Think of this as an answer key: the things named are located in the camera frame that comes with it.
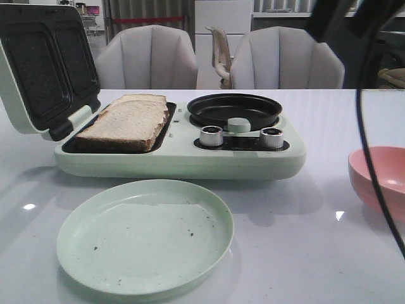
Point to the bread slice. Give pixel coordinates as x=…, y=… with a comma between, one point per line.
x=130, y=125
x=161, y=99

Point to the mint green hinged lid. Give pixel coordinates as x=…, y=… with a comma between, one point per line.
x=49, y=82

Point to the pink bowl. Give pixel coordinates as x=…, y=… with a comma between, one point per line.
x=388, y=162

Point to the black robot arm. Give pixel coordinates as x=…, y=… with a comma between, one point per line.
x=368, y=19

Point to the mint green breakfast maker base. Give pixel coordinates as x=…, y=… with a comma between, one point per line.
x=178, y=154

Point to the left silver control knob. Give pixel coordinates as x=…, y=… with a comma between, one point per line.
x=211, y=136

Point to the silver control knob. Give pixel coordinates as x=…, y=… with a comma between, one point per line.
x=271, y=138
x=211, y=136

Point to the black round frying pan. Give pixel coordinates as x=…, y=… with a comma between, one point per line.
x=216, y=109

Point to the right silver control knob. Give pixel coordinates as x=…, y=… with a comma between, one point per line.
x=271, y=138

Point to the beige office chair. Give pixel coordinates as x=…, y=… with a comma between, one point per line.
x=221, y=58

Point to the mint green round plate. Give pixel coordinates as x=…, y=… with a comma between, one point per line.
x=146, y=238

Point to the left grey upholstered chair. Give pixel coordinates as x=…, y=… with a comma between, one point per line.
x=148, y=57

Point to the grey upholstered chair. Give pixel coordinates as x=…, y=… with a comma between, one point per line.
x=148, y=57
x=285, y=58

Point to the right grey upholstered chair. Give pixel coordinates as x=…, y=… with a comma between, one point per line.
x=285, y=58

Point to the red barrier tape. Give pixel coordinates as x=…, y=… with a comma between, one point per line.
x=149, y=20

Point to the white cabinet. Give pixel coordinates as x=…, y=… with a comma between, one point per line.
x=234, y=17

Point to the background desk with monitor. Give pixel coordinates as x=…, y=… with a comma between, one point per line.
x=92, y=17

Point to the dark counter with white top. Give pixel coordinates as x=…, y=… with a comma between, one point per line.
x=347, y=46

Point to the beige cushion at right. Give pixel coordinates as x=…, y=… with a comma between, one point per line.
x=392, y=78

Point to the black appliance at right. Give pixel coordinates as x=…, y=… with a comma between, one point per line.
x=388, y=53

